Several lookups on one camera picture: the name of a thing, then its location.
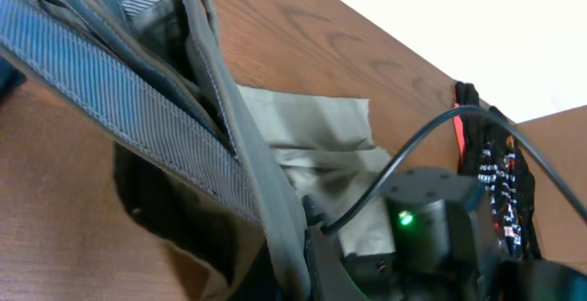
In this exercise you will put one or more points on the khaki beige shorts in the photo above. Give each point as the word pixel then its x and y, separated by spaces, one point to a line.
pixel 231 176

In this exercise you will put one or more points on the black printed cycling jersey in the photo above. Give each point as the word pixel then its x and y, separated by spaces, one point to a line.
pixel 493 156

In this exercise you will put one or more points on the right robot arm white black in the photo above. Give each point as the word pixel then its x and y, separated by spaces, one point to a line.
pixel 445 249

